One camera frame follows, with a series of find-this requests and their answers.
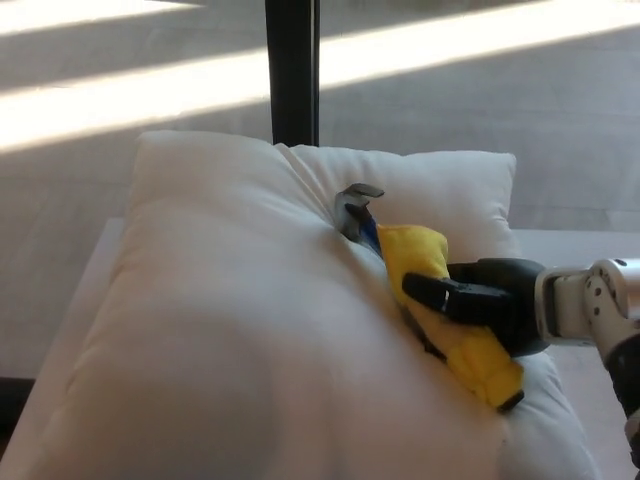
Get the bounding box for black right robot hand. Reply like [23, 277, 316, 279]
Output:
[402, 257, 553, 358]

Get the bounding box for claw hammer with yellow wrap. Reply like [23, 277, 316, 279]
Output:
[333, 182, 526, 413]

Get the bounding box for white pillow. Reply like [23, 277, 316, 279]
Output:
[12, 130, 601, 480]

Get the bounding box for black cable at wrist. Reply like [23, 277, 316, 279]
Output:
[610, 335, 640, 436]

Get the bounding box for black vertical post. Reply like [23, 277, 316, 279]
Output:
[264, 0, 321, 147]

